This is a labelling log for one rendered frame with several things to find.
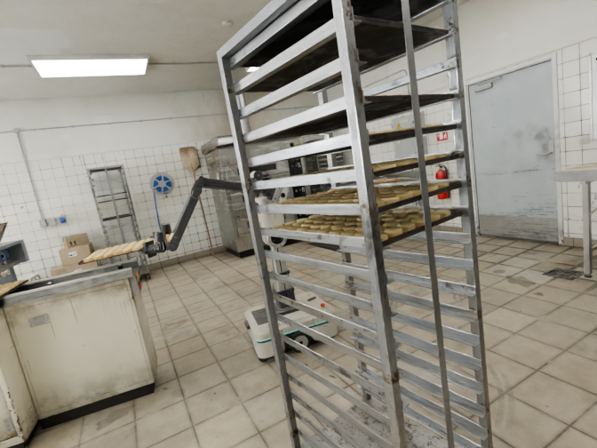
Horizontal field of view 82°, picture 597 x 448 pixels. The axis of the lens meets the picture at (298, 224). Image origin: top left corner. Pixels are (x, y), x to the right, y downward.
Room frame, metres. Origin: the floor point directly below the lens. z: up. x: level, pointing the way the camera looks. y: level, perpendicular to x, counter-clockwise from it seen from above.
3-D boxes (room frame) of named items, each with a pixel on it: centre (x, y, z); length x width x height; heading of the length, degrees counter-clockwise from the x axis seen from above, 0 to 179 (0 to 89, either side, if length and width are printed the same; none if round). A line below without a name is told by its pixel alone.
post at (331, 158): (1.60, -0.20, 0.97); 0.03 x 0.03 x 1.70; 35
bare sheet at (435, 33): (1.21, -0.19, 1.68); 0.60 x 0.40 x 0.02; 35
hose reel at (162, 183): (6.12, 2.24, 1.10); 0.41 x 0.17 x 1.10; 116
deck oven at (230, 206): (6.33, 0.57, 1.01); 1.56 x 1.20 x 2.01; 116
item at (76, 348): (2.24, 1.53, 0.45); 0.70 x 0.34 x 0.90; 108
